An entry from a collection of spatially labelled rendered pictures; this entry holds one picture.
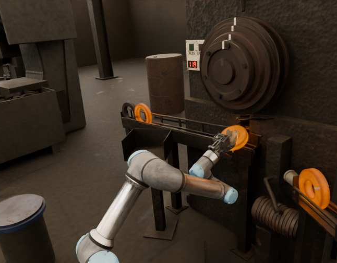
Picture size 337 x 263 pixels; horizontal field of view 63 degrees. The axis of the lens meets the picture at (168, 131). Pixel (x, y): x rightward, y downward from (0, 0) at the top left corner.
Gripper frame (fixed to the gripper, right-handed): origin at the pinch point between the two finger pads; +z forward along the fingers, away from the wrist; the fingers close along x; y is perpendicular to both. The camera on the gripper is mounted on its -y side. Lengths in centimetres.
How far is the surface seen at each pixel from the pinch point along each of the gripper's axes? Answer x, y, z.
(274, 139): -23.0, 3.9, -0.6
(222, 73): -0.6, 36.3, 2.1
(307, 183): -45.1, -0.1, -15.6
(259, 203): -24.9, -16.4, -23.9
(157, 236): 41, -58, -57
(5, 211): 79, 10, -111
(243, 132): -3.7, 0.4, 1.8
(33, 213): 65, 6, -101
